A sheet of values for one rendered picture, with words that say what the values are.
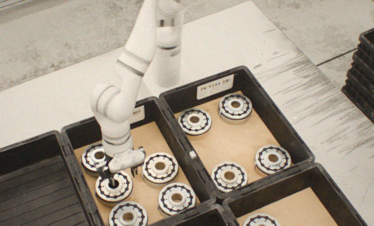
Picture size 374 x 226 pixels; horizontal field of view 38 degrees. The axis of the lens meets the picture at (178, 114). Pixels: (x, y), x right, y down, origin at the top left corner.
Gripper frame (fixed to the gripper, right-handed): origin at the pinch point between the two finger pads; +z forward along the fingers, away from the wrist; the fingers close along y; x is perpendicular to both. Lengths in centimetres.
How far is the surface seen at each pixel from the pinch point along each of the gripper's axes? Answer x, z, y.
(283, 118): 4.0, -4.5, -47.7
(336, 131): 2, 19, -74
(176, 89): -19.0, -4.2, -24.8
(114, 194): 3.3, 2.0, 4.0
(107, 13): -167, 90, -47
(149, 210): 10.1, 5.2, -3.2
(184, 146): 1.0, -4.4, -17.9
